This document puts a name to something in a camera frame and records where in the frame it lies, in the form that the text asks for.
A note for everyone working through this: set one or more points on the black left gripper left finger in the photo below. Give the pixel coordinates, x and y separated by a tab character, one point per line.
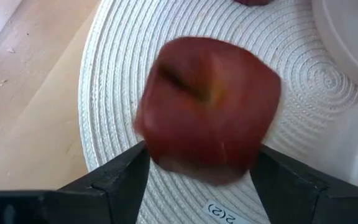
123	186

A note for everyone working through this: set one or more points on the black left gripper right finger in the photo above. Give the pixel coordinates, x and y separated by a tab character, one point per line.
287	193

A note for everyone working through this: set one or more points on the white ceramic bowl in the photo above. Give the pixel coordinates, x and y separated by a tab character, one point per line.
346	140

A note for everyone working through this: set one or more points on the red apple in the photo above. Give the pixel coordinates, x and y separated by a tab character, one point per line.
207	109

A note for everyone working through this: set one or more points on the beige round plate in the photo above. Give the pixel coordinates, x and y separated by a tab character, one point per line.
353	37

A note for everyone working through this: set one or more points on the red faceted tumbler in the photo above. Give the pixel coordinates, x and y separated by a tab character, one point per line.
253	2

